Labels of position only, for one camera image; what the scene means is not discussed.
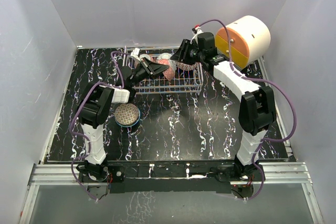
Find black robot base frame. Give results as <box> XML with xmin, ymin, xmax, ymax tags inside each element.
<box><xmin>76</xmin><ymin>159</ymin><xmax>266</xmax><ymax>194</ymax></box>

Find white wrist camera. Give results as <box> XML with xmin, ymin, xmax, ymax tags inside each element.
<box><xmin>192</xmin><ymin>25</ymin><xmax>203</xmax><ymax>42</ymax></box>
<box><xmin>130</xmin><ymin>48</ymin><xmax>140</xmax><ymax>62</ymax></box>

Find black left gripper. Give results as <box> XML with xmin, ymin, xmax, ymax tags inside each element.
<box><xmin>130</xmin><ymin>57</ymin><xmax>170</xmax><ymax>88</ymax></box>

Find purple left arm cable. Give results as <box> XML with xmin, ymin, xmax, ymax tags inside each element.
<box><xmin>69</xmin><ymin>50</ymin><xmax>127</xmax><ymax>201</ymax></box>

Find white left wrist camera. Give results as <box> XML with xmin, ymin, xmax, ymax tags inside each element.
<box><xmin>130</xmin><ymin>48</ymin><xmax>140</xmax><ymax>62</ymax></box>

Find aluminium rail frame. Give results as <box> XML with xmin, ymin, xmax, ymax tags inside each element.
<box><xmin>19</xmin><ymin>57</ymin><xmax>325</xmax><ymax>224</ymax></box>

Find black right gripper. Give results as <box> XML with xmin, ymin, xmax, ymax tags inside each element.
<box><xmin>171</xmin><ymin>39</ymin><xmax>205</xmax><ymax>66</ymax></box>

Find white wire dish rack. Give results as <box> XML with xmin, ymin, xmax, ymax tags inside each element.
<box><xmin>122</xmin><ymin>47</ymin><xmax>203</xmax><ymax>95</ymax></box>

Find white bowl green leaves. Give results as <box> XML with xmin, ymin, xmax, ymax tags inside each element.
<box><xmin>114</xmin><ymin>110</ymin><xmax>140</xmax><ymax>127</ymax></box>

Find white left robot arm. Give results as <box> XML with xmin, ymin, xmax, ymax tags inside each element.
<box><xmin>76</xmin><ymin>58</ymin><xmax>169</xmax><ymax>182</ymax></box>

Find pink floral bowl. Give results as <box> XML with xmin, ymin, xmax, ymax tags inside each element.
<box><xmin>157</xmin><ymin>59</ymin><xmax>175</xmax><ymax>81</ymax></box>
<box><xmin>139</xmin><ymin>54</ymin><xmax>155</xmax><ymax>62</ymax></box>

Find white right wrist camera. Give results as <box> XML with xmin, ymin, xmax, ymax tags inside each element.
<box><xmin>192</xmin><ymin>25</ymin><xmax>203</xmax><ymax>42</ymax></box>

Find white bowl brown diamonds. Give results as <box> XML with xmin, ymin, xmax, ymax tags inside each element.
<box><xmin>158</xmin><ymin>53</ymin><xmax>172</xmax><ymax>60</ymax></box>

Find round white mini drawer cabinet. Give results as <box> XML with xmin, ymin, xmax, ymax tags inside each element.
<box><xmin>215</xmin><ymin>15</ymin><xmax>271</xmax><ymax>69</ymax></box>

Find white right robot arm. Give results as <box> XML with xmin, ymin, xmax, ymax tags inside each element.
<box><xmin>171</xmin><ymin>32</ymin><xmax>276</xmax><ymax>180</ymax></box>

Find brown patterned bowl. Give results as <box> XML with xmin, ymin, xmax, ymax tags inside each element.
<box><xmin>114</xmin><ymin>103</ymin><xmax>140</xmax><ymax>127</ymax></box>

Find white bowl red lattice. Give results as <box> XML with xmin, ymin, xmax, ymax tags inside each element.
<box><xmin>176</xmin><ymin>62</ymin><xmax>197</xmax><ymax>71</ymax></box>

